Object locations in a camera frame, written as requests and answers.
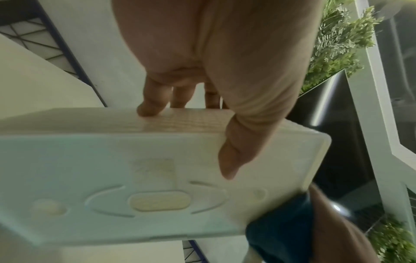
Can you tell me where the person's right hand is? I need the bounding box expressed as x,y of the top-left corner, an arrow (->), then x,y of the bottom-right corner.
306,183 -> 381,263

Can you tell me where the person's left hand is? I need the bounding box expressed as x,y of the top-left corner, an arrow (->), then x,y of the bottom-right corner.
112,0 -> 324,181

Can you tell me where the blue cleaning cloth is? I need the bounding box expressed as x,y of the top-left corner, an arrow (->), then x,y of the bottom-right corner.
245,192 -> 316,263

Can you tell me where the white tissue box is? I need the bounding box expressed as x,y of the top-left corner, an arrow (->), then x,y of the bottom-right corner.
0,107 -> 332,247

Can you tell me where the green leafy plant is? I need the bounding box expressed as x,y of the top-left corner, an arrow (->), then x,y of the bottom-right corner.
367,215 -> 416,263
300,0 -> 384,94

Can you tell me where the white window frame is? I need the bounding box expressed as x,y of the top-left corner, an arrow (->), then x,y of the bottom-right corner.
354,0 -> 416,232

